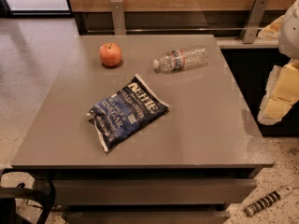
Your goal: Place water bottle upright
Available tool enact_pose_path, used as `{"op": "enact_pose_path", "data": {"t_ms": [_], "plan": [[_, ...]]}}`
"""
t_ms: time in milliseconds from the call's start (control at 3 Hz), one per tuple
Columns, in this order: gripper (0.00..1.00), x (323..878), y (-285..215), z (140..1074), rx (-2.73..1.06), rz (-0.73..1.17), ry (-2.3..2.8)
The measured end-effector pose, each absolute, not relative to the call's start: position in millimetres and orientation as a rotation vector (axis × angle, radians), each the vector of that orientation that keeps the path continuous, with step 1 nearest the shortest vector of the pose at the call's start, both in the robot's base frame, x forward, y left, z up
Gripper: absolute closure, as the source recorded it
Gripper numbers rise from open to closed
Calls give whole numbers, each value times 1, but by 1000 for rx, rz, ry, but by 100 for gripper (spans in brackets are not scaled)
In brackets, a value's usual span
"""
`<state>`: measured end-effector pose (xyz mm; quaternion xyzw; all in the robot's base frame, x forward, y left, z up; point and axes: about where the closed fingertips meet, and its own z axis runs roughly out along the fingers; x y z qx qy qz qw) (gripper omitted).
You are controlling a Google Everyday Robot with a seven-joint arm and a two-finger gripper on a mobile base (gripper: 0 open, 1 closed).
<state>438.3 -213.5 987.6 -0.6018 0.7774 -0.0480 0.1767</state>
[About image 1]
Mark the blue kettle chips bag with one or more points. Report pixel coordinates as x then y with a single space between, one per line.
126 112

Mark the metal bracket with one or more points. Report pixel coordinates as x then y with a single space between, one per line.
251 27
118 17

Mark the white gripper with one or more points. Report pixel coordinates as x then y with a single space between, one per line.
290 32

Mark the left metal bracket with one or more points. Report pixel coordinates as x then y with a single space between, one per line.
118 17

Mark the red apple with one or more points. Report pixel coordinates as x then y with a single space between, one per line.
110 54

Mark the right metal bracket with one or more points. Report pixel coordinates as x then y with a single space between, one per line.
251 27

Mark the black chair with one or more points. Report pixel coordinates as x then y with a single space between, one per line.
8 198

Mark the clear plastic water bottle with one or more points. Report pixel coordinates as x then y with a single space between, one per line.
181 59

